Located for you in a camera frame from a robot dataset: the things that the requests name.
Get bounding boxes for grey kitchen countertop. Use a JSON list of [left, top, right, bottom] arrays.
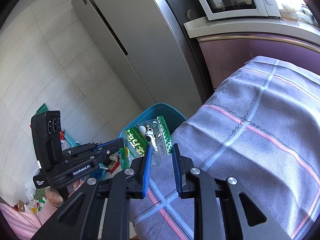
[[184, 17, 320, 46]]

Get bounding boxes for purple kitchen cabinets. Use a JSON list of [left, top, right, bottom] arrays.
[[197, 33, 319, 88]]

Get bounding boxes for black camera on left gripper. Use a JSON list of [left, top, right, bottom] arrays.
[[31, 110, 62, 171]]

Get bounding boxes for grey refrigerator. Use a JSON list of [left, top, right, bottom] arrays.
[[72, 0, 213, 117]]

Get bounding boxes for pink sleeve left forearm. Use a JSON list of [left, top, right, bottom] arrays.
[[1, 201, 57, 239]]

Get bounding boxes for colourful bag on floor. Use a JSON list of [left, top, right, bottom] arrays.
[[15, 102, 121, 213]]

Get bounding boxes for blue trash bin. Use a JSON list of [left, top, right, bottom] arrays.
[[118, 102, 188, 156]]

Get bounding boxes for plaid blue tablecloth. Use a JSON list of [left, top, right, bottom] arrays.
[[128, 55, 320, 240]]

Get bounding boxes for green white candy wrapper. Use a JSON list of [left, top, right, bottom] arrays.
[[120, 116, 172, 169]]

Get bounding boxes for left hand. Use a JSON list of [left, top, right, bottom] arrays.
[[45, 179, 86, 209]]

